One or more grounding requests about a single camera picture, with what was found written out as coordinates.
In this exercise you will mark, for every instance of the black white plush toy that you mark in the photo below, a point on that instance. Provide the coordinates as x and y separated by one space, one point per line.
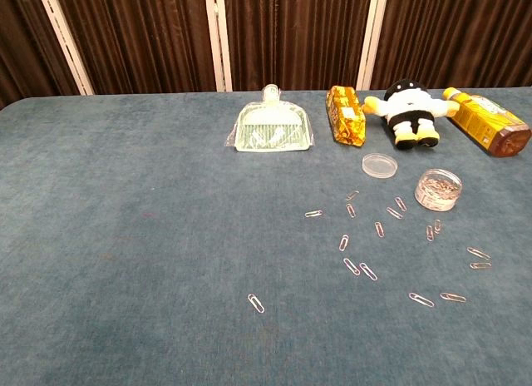
409 107

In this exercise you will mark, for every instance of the gold foil snack package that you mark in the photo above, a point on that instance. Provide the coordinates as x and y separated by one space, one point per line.
347 115

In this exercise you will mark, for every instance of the clear paperclip container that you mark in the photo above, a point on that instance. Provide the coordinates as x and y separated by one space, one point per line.
438 190

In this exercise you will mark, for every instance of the clear round lid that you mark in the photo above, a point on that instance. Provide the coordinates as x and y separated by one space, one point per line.
379 165

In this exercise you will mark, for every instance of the white partition post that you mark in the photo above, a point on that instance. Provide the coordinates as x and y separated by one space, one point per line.
371 41
218 41
66 41

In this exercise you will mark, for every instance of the blue felt table cover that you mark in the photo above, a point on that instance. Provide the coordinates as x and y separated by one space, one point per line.
124 236

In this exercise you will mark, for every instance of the yellow label tea bottle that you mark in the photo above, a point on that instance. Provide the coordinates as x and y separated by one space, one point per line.
482 117

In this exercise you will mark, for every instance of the brown curtain panel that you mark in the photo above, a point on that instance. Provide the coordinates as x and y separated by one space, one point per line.
137 36
295 36
25 41
457 36

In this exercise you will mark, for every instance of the packaged mini dustpan brush set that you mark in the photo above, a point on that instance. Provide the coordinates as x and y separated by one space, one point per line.
272 128

